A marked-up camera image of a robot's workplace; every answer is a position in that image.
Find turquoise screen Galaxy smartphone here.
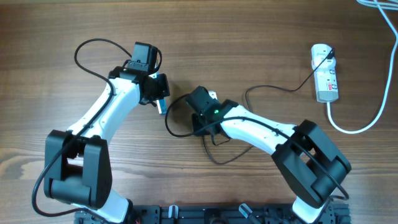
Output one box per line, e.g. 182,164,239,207
155,73,169,114

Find white power strip socket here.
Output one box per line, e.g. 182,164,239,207
311,44,338,103

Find right black camera cable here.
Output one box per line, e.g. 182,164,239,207
164,93,350,224

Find black USB charging cable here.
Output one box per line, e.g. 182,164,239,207
201,47,336,166

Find white power strip cord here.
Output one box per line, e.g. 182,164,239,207
326,0,398,135

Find white cables at corner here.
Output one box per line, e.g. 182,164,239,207
356,0,398,11

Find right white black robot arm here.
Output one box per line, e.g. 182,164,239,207
186,86,351,223

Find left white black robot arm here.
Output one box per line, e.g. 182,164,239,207
32,42,170,223

